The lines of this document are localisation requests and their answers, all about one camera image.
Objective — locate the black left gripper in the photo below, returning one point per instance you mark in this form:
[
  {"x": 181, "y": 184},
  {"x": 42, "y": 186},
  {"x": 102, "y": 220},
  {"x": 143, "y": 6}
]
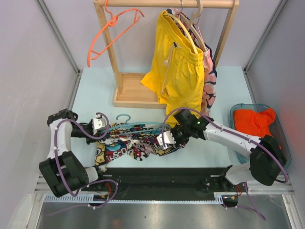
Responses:
[{"x": 92, "y": 140}]

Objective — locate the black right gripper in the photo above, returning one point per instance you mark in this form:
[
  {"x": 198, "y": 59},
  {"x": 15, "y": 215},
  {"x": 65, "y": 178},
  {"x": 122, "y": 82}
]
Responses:
[{"x": 177, "y": 141}]

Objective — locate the comic print shorts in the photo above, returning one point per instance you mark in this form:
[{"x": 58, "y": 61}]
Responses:
[{"x": 138, "y": 146}]

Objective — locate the teal plastic hanger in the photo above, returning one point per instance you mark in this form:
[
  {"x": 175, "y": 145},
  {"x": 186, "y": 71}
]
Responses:
[{"x": 135, "y": 127}]

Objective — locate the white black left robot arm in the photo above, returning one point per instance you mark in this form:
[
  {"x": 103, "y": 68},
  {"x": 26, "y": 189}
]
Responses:
[{"x": 62, "y": 171}]

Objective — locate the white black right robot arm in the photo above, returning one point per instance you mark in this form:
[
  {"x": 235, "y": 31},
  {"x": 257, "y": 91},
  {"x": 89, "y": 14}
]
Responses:
[{"x": 266, "y": 159}]

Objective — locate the yellow shorts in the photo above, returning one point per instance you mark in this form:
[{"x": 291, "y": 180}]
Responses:
[{"x": 177, "y": 72}]

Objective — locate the pink floral shorts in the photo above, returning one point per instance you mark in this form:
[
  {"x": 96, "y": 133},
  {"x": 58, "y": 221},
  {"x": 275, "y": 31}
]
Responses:
[{"x": 210, "y": 73}]

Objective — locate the beige wooden hanger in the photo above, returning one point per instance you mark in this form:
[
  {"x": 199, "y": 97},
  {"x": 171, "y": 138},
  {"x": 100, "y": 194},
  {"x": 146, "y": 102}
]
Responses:
[{"x": 184, "y": 29}]

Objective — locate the wooden clothes rack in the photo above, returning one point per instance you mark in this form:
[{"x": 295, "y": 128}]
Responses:
[{"x": 129, "y": 91}]

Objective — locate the orange garment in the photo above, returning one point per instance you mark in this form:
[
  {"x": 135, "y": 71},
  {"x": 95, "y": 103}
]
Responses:
[{"x": 254, "y": 123}]

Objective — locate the teal plastic basket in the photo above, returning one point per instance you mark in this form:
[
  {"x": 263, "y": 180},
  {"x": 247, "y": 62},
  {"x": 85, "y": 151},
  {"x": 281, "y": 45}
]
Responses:
[{"x": 275, "y": 128}]

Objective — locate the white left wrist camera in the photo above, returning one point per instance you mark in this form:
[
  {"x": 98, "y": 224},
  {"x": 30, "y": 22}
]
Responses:
[{"x": 99, "y": 122}]

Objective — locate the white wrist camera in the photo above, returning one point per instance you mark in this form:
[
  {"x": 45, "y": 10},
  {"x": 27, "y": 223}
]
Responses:
[
  {"x": 99, "y": 122},
  {"x": 165, "y": 140}
]

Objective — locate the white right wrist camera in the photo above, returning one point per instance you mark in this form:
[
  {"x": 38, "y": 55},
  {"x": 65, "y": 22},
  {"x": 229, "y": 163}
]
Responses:
[{"x": 165, "y": 140}]

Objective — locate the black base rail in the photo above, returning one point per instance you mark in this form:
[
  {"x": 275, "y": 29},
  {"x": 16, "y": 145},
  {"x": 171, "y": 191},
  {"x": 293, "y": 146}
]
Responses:
[{"x": 165, "y": 184}]

